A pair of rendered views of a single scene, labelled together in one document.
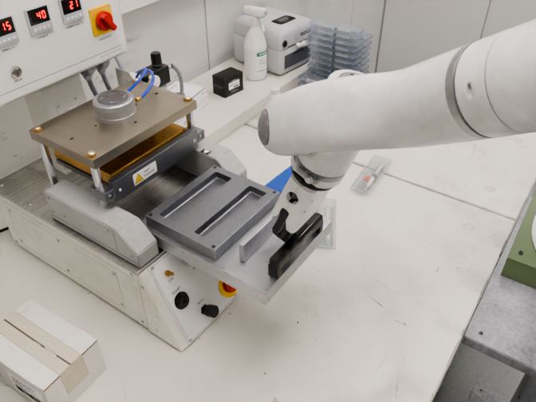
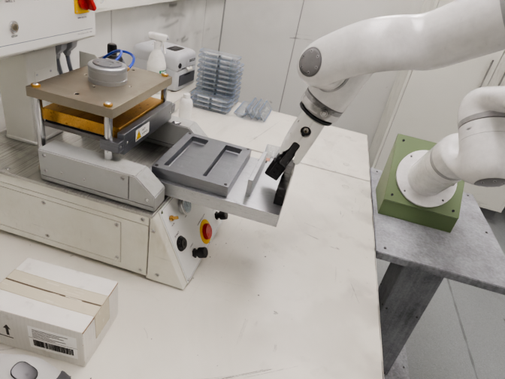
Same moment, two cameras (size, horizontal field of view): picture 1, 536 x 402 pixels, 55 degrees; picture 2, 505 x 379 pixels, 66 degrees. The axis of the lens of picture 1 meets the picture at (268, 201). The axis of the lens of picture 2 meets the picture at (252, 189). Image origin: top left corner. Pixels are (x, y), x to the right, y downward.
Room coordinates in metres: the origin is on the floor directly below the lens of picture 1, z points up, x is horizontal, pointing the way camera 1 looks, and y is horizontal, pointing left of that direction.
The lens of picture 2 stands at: (0.02, 0.35, 1.40)
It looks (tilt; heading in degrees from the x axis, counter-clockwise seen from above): 31 degrees down; 333
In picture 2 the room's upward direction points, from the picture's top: 12 degrees clockwise
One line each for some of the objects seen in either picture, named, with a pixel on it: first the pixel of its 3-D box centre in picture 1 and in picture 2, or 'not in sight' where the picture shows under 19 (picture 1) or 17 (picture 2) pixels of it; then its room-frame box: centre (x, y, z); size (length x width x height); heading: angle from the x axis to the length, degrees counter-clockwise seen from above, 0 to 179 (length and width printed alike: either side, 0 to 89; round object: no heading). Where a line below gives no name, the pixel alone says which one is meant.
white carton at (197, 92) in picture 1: (172, 109); not in sight; (1.43, 0.30, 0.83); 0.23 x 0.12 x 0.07; 155
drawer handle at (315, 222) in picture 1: (297, 243); (285, 180); (0.65, -0.05, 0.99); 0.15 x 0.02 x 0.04; 145
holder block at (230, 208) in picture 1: (214, 208); (205, 161); (0.76, 0.10, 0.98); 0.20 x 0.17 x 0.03; 145
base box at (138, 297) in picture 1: (146, 218); (116, 185); (0.91, 0.28, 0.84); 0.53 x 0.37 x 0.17; 55
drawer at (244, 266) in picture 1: (234, 222); (224, 171); (0.73, 0.06, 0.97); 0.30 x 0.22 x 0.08; 55
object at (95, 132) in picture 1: (115, 117); (100, 86); (0.93, 0.31, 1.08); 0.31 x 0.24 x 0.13; 145
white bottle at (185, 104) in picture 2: (275, 109); (185, 111); (1.45, -0.02, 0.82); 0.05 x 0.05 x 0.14
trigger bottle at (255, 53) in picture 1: (255, 43); (157, 63); (1.74, 0.04, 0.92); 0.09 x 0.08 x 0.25; 63
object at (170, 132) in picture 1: (124, 132); (110, 98); (0.90, 0.29, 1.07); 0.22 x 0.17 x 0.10; 145
